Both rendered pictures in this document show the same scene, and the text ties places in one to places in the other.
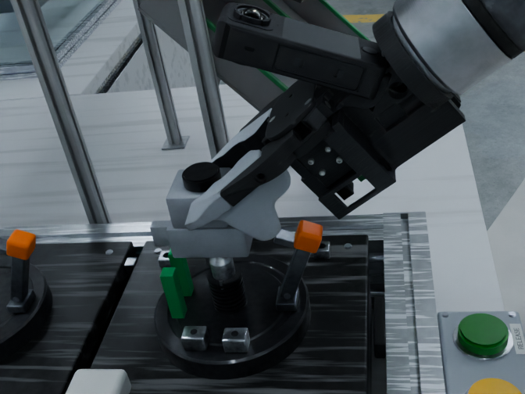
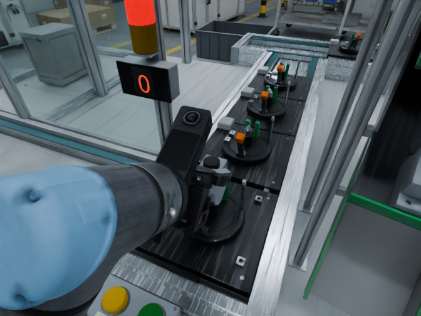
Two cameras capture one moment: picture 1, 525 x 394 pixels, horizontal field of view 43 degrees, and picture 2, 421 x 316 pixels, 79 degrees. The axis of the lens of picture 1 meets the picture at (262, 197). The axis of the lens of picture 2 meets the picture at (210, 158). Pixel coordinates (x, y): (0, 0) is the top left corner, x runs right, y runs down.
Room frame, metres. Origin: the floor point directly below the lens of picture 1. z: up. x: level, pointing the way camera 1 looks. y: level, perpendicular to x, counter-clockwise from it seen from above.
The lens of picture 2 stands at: (0.50, -0.29, 1.42)
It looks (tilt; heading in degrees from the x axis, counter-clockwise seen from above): 40 degrees down; 100
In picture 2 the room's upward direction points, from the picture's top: straight up
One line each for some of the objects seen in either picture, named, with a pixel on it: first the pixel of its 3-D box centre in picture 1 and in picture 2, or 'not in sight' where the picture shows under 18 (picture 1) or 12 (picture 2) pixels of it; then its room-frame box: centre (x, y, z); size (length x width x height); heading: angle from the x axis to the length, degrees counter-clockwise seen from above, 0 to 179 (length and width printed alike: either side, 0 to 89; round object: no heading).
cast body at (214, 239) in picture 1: (196, 208); (213, 171); (0.45, 0.05, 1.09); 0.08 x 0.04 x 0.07; 77
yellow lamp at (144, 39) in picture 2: not in sight; (144, 37); (0.29, 0.20, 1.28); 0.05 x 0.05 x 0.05
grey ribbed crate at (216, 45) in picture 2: not in sight; (235, 41); (0.31, 2.18, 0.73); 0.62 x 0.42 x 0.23; 167
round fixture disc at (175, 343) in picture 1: (232, 310); (211, 214); (0.45, 0.04, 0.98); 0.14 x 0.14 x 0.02
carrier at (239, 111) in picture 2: not in sight; (267, 99); (0.56, 0.53, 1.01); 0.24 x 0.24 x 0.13; 77
